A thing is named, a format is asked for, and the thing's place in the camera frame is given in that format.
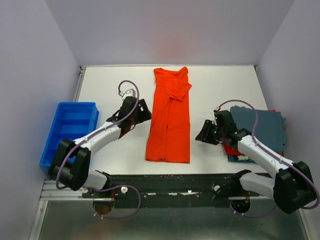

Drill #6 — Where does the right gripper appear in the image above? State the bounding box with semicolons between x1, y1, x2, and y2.
195;119;226;146

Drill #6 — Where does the orange t shirt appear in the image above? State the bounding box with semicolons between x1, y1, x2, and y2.
145;66;192;164

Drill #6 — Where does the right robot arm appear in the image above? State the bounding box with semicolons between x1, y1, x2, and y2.
195;110;320;214

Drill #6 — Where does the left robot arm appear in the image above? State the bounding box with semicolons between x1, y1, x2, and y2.
48;96;152;198

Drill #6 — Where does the folded red t shirt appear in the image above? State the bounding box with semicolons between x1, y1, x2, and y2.
222;143;285;161

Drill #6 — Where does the folded teal t shirt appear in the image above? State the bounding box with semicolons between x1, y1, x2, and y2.
230;106;287;154

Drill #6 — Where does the blue plastic bin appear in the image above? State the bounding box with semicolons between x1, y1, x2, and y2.
39;102;99;169

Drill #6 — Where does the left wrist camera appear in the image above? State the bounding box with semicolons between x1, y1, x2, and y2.
119;88;136;101

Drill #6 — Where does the black mounting base rail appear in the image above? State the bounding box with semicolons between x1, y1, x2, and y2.
82;173;247;209

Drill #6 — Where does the aluminium frame rail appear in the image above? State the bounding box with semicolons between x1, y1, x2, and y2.
27;65;87;240

